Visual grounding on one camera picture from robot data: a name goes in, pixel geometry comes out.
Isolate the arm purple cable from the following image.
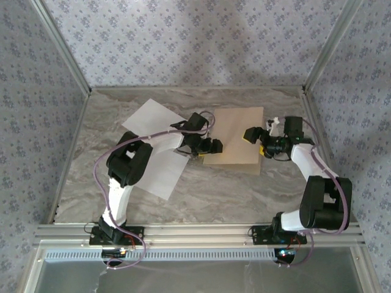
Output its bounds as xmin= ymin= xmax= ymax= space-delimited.
xmin=93 ymin=110 xmax=218 ymax=271
xmin=276 ymin=115 xmax=352 ymax=269

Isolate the aluminium frame post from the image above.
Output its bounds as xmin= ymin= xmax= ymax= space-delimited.
xmin=304 ymin=0 xmax=364 ymax=94
xmin=30 ymin=0 xmax=92 ymax=95

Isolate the aluminium mounting rail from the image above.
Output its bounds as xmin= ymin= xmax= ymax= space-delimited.
xmin=33 ymin=223 xmax=366 ymax=248

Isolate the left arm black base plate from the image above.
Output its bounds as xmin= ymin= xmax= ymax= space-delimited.
xmin=89 ymin=224 xmax=145 ymax=245

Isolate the tan paper folder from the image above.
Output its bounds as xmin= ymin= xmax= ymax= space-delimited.
xmin=202 ymin=106 xmax=265 ymax=176

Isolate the control board with lights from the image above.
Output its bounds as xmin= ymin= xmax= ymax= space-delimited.
xmin=274 ymin=248 xmax=298 ymax=258
xmin=101 ymin=248 xmax=128 ymax=258

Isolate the aluminium side rail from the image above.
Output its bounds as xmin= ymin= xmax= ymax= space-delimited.
xmin=47 ymin=90 xmax=92 ymax=225
xmin=300 ymin=88 xmax=361 ymax=225

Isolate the grey slotted cable duct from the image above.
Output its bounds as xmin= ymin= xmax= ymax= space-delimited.
xmin=44 ymin=247 xmax=280 ymax=262

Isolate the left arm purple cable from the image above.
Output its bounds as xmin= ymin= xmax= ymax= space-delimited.
xmin=93 ymin=110 xmax=218 ymax=271

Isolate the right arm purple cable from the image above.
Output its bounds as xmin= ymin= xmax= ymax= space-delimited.
xmin=276 ymin=115 xmax=352 ymax=269

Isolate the white paper sheet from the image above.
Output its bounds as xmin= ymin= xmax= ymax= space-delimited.
xmin=121 ymin=98 xmax=188 ymax=144
xmin=134 ymin=149 xmax=190 ymax=201

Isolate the grey metal panel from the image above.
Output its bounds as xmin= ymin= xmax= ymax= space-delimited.
xmin=23 ymin=247 xmax=372 ymax=293

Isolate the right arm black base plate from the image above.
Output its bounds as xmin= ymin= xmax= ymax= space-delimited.
xmin=250 ymin=225 xmax=308 ymax=247

